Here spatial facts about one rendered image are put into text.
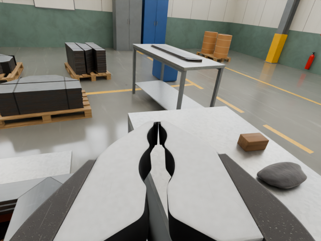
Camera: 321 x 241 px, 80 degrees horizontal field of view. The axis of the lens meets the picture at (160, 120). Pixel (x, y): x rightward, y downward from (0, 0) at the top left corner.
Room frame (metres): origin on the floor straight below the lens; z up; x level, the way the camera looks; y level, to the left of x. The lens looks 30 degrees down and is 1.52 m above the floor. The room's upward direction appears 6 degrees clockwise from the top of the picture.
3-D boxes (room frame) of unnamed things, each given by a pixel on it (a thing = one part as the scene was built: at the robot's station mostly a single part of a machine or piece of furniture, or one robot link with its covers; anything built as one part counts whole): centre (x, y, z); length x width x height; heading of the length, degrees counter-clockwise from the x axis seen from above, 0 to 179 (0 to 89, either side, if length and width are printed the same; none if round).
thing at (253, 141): (0.68, -0.40, 1.07); 0.10 x 0.06 x 0.05; 107
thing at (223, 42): (8.29, -1.88, 0.47); 1.32 x 0.80 x 0.95; 29
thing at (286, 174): (0.51, -0.45, 1.06); 0.20 x 0.10 x 0.03; 116
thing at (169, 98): (3.21, -0.08, 0.49); 1.60 x 0.70 x 0.99; 33
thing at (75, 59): (4.66, 1.93, 0.32); 1.20 x 0.80 x 0.65; 35
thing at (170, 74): (4.93, 0.02, 0.29); 0.61 x 0.43 x 0.57; 28
